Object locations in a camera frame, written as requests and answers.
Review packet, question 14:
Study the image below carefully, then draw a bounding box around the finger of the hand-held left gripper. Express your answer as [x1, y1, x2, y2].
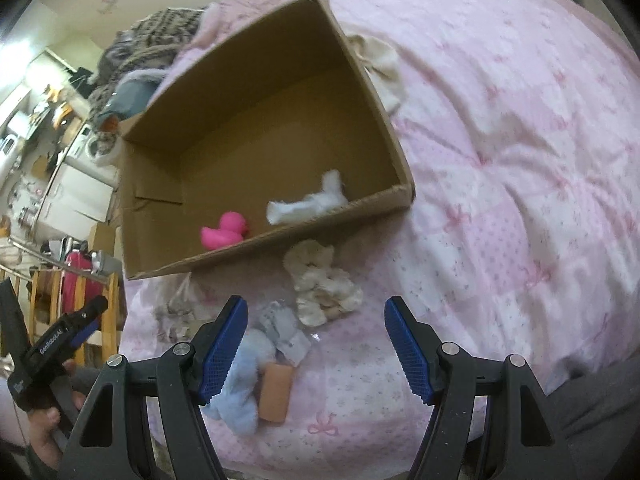
[59, 295, 110, 352]

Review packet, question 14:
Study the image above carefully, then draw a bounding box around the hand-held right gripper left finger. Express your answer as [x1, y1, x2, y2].
[57, 296, 249, 480]

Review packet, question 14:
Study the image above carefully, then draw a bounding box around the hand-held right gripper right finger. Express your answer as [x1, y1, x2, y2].
[384, 296, 586, 480]

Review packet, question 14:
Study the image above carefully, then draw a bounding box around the light blue plush toy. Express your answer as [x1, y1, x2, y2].
[200, 329, 278, 436]

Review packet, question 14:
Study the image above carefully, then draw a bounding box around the clear bag with grey items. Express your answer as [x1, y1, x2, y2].
[257, 300, 313, 367]
[154, 272, 211, 341]

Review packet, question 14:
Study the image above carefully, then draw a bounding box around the tan foam cylinder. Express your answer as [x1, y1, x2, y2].
[258, 362, 295, 423]

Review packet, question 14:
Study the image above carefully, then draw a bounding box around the cream frilly cloth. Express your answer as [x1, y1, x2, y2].
[283, 240, 364, 326]

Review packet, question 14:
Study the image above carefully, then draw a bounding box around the brown cardboard box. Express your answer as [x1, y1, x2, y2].
[116, 0, 416, 281]

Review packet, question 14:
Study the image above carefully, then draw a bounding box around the person's left hand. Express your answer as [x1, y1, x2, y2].
[24, 360, 90, 480]

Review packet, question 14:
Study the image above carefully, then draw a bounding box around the pink suitcase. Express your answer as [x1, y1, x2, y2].
[60, 250, 103, 306]

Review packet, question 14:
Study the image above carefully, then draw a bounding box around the wooden rack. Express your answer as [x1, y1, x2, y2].
[0, 265, 126, 356]

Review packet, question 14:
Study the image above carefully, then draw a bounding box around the grey plastic container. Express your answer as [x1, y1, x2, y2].
[90, 250, 121, 276]

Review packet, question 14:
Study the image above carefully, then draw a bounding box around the pink rubber duck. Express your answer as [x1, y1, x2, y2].
[201, 211, 251, 251]

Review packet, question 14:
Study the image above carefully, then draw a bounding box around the white kitchen cabinet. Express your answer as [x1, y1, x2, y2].
[37, 160, 116, 226]

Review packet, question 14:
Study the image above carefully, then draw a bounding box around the white plush cloth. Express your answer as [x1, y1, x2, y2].
[266, 170, 349, 226]

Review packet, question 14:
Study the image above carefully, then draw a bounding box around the white washing machine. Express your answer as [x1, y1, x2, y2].
[75, 125, 108, 161]

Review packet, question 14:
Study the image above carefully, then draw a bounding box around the person's grey trouser leg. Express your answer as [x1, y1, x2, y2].
[545, 360, 640, 480]

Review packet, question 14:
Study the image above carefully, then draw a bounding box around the grey-blue pet bed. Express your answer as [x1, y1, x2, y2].
[97, 69, 168, 131]

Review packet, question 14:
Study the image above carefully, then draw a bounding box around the grey tabby cat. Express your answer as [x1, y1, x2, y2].
[97, 30, 176, 81]

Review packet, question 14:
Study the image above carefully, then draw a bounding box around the brown patterned knit blanket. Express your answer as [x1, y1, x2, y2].
[90, 6, 211, 161]

